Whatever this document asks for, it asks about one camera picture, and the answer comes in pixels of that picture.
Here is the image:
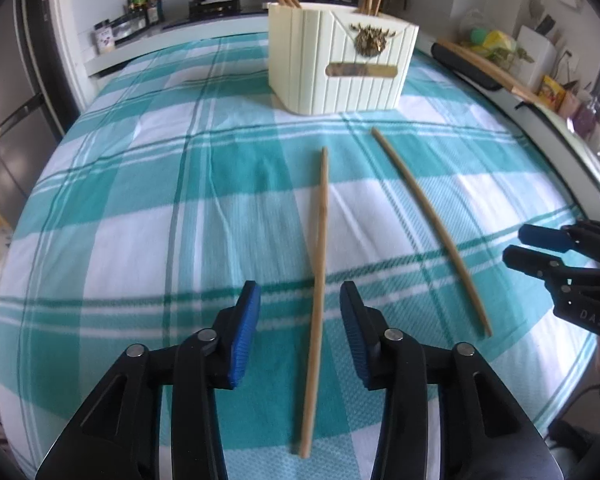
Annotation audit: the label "wooden chopstick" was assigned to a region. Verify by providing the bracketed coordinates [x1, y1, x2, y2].
[299, 148, 329, 460]
[370, 127, 494, 338]

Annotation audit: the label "pink cup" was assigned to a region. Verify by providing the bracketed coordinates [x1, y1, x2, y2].
[558, 91, 597, 138]

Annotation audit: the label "yellow packet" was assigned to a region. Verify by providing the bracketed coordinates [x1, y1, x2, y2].
[538, 75, 566, 112]

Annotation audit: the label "teal plaid tablecloth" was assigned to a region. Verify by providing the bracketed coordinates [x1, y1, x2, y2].
[0, 34, 595, 479]

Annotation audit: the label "wooden cutting board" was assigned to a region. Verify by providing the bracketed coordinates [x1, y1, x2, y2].
[435, 39, 541, 104]

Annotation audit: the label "white knife block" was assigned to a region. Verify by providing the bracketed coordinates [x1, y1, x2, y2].
[509, 12, 557, 93]

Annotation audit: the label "bag of vegetables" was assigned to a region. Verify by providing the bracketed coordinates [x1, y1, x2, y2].
[458, 9, 535, 73]

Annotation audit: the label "black tray under board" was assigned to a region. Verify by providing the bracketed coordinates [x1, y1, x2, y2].
[431, 42, 503, 91]

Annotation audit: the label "cream utensil holder box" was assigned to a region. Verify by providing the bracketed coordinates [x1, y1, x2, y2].
[268, 2, 419, 116]

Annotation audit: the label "grey refrigerator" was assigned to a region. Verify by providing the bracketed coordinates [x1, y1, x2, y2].
[0, 0, 61, 226]

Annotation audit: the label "chopstick bundle right in box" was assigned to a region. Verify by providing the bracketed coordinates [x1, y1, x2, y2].
[358, 0, 382, 16]

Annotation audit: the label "white spice jar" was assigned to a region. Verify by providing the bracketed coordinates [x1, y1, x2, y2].
[94, 20, 116, 55]

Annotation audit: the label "black gas stove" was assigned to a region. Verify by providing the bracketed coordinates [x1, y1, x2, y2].
[162, 0, 358, 30]

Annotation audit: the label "sauce bottles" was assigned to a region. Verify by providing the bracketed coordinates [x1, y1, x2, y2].
[126, 0, 163, 25]

